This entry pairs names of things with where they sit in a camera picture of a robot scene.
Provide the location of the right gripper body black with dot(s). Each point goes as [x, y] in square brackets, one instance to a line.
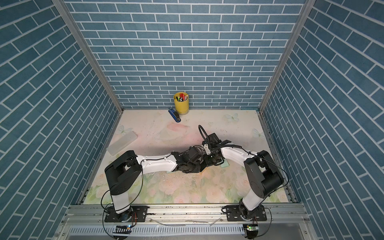
[210, 159]

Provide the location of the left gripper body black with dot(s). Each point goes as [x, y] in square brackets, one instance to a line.
[193, 168]

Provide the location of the green box lid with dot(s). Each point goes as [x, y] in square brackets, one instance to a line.
[224, 164]

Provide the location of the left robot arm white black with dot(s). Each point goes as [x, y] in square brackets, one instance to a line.
[123, 172]

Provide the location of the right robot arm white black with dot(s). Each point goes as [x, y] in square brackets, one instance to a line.
[264, 176]

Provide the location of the blue stapler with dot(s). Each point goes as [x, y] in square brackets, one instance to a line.
[175, 115]

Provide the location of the yellow pen cup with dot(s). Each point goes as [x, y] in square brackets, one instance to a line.
[182, 107]

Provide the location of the markers in cup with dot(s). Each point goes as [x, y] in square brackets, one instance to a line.
[181, 97]

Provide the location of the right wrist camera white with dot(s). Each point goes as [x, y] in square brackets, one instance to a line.
[207, 149]

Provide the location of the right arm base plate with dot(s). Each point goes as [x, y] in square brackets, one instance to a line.
[237, 213]

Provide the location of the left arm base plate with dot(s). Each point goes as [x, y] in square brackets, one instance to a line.
[126, 213]

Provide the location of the aluminium front rail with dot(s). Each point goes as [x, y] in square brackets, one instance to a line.
[188, 222]

